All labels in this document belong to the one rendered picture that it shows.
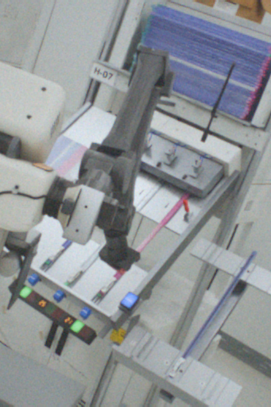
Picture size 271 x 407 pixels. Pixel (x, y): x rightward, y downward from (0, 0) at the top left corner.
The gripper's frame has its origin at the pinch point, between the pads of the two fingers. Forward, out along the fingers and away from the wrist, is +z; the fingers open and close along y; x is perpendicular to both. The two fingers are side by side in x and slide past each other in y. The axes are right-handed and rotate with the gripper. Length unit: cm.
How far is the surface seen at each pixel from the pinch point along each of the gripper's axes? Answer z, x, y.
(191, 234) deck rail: 20.3, -34.0, 0.5
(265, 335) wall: 191, -101, 2
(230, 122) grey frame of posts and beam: 6, -73, 9
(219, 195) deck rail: 18, -52, 0
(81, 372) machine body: 70, 11, 22
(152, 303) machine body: 62, -24, 14
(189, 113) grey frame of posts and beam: 8, -71, 26
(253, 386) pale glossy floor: 191, -70, -8
